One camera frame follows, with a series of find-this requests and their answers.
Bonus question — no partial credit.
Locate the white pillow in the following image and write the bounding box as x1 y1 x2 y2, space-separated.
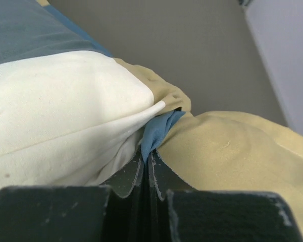
0 51 165 189

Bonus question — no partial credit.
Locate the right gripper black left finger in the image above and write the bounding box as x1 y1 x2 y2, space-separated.
0 153 144 241

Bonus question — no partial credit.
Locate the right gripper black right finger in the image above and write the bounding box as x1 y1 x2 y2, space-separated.
147 151 303 241

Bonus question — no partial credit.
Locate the checkered blue beige white pillowcase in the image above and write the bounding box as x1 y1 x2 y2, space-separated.
0 1 303 233

